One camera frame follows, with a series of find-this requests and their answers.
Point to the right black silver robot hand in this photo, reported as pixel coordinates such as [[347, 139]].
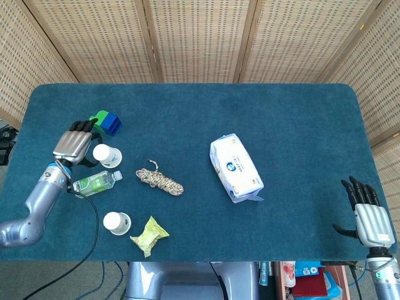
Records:
[[373, 222]]

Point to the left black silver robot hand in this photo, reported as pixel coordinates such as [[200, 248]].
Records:
[[70, 145]]

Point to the green flower white paper cup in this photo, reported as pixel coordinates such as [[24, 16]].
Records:
[[104, 154]]

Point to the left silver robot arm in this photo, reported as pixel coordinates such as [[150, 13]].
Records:
[[40, 200]]

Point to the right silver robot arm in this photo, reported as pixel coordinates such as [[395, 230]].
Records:
[[386, 281]]

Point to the green toy building block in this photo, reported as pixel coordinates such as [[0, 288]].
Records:
[[99, 120]]

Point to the blue toy building block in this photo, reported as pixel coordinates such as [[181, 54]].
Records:
[[111, 125]]

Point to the green label water bottle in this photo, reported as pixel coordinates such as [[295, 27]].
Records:
[[93, 184]]

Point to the blue flower white paper cup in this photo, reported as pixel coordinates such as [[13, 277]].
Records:
[[118, 162]]

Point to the black equipment beside table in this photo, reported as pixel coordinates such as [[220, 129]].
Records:
[[6, 147]]

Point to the blue plastic basket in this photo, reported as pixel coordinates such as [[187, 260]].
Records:
[[333, 289]]

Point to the dandelion print white paper cup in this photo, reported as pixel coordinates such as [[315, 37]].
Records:
[[114, 222]]

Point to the red box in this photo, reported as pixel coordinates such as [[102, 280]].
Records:
[[309, 284]]

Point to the yellow-green snack bag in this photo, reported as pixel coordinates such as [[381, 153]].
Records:
[[150, 236]]

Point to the teal table mat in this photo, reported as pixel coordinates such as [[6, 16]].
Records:
[[200, 125]]

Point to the white tissue pack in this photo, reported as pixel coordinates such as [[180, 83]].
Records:
[[234, 165]]

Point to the woven wooden folding screen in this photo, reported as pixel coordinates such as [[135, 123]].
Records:
[[200, 37]]

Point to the silver robot torso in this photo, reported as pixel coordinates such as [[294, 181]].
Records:
[[187, 278]]

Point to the wooden shelf frame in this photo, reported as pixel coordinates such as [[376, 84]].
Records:
[[343, 281]]

